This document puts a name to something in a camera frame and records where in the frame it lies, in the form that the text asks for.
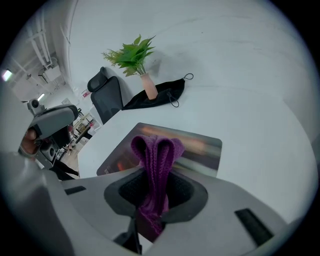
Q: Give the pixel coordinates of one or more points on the person's left hand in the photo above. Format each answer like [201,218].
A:
[30,146]

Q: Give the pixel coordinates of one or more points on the rectangular ceiling light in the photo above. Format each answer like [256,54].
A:
[7,75]
[41,96]

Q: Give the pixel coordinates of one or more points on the grey round camera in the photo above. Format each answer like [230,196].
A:
[36,106]

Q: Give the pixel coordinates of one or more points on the dark streaked mouse pad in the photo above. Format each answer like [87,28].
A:
[200,150]

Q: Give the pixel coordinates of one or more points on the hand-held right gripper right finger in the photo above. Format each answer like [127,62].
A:
[212,225]

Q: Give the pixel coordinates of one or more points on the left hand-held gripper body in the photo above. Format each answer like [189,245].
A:
[60,137]

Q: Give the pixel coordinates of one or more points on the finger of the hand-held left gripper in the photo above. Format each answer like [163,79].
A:
[57,117]

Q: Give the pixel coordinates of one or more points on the purple cloth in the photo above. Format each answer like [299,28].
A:
[155,162]

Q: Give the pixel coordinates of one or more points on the black mesh office chair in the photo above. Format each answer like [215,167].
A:
[107,100]

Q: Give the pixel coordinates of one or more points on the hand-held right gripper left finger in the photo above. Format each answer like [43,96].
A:
[95,212]

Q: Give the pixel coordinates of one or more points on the green plant in pink vase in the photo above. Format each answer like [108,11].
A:
[132,55]

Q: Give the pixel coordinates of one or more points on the white desk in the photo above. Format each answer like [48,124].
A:
[250,120]

